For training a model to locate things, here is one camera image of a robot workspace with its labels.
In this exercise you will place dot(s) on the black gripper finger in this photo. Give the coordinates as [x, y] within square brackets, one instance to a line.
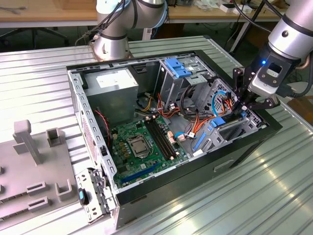
[266, 104]
[240, 80]

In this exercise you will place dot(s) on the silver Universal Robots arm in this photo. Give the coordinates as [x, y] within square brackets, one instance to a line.
[110, 46]

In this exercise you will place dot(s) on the grey perforated disk bay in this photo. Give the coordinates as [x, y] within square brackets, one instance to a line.
[232, 135]

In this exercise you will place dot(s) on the brown cardboard box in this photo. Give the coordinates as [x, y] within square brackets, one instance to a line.
[303, 110]

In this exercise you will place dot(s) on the white small box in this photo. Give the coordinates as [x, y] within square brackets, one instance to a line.
[242, 10]

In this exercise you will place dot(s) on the blue drive bay latch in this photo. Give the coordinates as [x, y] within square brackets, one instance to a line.
[176, 67]

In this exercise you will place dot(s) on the wooden desk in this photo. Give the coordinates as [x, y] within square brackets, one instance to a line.
[207, 16]
[36, 14]

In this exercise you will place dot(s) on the silver optical drive cage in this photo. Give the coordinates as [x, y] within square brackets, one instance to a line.
[171, 85]

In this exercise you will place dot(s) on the black RAM slot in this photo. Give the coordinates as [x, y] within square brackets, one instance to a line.
[159, 139]
[165, 137]
[162, 138]

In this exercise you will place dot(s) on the black open PC case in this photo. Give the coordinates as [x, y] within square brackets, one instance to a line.
[185, 181]

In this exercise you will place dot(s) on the CPU socket with silver CPU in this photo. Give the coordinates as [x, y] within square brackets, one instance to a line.
[137, 147]

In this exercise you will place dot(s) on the grey power supply unit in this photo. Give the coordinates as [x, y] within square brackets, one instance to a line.
[110, 102]

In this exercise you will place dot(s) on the blue expansion slot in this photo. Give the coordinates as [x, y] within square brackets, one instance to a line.
[139, 173]

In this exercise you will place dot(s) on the green motherboard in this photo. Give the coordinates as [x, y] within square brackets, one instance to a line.
[122, 161]

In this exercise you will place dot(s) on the black case fan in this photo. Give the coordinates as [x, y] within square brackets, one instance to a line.
[107, 139]

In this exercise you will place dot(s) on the grey parts rack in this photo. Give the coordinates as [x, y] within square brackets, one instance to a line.
[24, 176]

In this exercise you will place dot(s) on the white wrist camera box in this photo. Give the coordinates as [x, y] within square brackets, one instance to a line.
[261, 85]

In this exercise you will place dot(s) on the silver expansion slot bracket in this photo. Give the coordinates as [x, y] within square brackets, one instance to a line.
[84, 176]

